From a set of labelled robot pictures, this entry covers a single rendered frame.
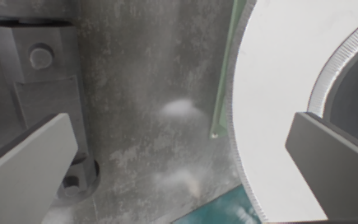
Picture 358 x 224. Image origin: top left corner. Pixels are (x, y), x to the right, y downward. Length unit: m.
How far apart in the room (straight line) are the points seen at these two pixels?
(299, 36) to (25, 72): 0.64
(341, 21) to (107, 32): 0.63
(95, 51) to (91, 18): 0.10
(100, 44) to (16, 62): 0.30
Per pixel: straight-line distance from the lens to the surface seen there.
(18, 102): 0.55
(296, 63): 0.62
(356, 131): 0.85
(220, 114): 1.11
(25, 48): 0.49
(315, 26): 0.61
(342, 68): 0.58
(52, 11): 0.50
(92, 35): 0.71
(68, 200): 0.73
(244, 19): 0.73
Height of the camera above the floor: 0.69
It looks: 47 degrees down
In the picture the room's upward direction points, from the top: 129 degrees clockwise
